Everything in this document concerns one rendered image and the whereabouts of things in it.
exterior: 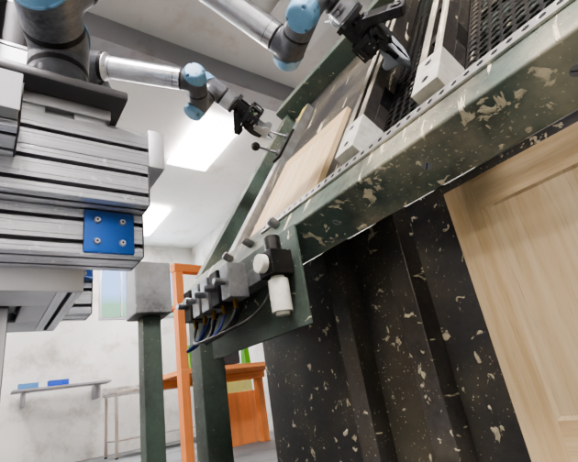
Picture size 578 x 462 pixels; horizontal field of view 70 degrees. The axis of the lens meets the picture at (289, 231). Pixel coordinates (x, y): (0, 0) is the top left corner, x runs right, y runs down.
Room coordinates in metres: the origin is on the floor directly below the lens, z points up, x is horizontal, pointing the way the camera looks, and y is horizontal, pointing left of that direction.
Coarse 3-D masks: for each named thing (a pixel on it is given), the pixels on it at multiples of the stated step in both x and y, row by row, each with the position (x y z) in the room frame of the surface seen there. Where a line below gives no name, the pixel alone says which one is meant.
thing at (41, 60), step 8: (32, 56) 0.61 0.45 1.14; (40, 56) 0.61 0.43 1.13; (48, 56) 0.61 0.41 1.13; (56, 56) 0.62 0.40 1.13; (64, 56) 0.62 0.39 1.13; (32, 64) 0.61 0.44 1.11; (40, 64) 0.61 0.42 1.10; (48, 64) 0.61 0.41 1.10; (56, 64) 0.61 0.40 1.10; (64, 64) 0.62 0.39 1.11; (72, 64) 0.64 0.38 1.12; (80, 64) 0.65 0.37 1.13; (56, 72) 0.61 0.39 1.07; (64, 72) 0.62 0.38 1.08; (72, 72) 0.63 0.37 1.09; (80, 72) 0.65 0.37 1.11; (88, 80) 0.69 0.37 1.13
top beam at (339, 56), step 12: (384, 0) 1.26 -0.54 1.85; (384, 24) 1.34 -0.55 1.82; (336, 48) 1.48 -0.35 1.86; (348, 48) 1.47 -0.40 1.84; (324, 60) 1.54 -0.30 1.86; (336, 60) 1.53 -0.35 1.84; (348, 60) 1.52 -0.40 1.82; (312, 72) 1.62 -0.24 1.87; (324, 72) 1.60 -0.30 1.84; (336, 72) 1.59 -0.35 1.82; (300, 84) 1.72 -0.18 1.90; (312, 84) 1.67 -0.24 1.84; (324, 84) 1.66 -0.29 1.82; (288, 96) 1.84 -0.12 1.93; (300, 96) 1.75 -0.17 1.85; (312, 96) 1.73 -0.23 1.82; (288, 108) 1.83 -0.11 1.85; (300, 108) 1.81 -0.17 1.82
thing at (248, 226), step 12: (312, 108) 1.64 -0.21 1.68; (300, 120) 1.58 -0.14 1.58; (300, 132) 1.57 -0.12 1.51; (288, 144) 1.52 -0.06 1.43; (288, 156) 1.52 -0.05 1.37; (276, 168) 1.47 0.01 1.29; (276, 180) 1.47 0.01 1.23; (264, 192) 1.42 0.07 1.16; (264, 204) 1.42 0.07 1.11; (252, 216) 1.38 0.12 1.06; (240, 228) 1.40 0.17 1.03; (252, 228) 1.38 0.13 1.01; (240, 240) 1.34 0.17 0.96; (228, 252) 1.36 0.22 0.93
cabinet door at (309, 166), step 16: (336, 128) 1.14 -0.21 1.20; (320, 144) 1.20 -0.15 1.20; (336, 144) 1.10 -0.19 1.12; (288, 160) 1.44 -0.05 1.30; (304, 160) 1.27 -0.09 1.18; (320, 160) 1.11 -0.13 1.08; (288, 176) 1.33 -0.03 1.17; (304, 176) 1.17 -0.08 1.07; (320, 176) 1.05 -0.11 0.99; (272, 192) 1.38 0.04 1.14; (288, 192) 1.22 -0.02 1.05; (304, 192) 1.09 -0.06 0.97; (272, 208) 1.28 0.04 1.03; (256, 224) 1.34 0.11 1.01
